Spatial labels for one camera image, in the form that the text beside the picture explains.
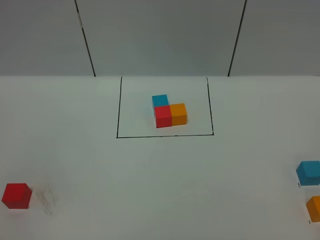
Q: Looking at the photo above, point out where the red template cube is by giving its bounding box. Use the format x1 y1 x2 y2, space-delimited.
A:
154 105 172 128

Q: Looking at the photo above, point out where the orange template cube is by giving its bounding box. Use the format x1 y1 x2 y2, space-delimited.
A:
169 103 188 126

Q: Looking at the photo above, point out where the blue template cube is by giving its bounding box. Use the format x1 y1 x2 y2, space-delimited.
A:
151 94 169 109

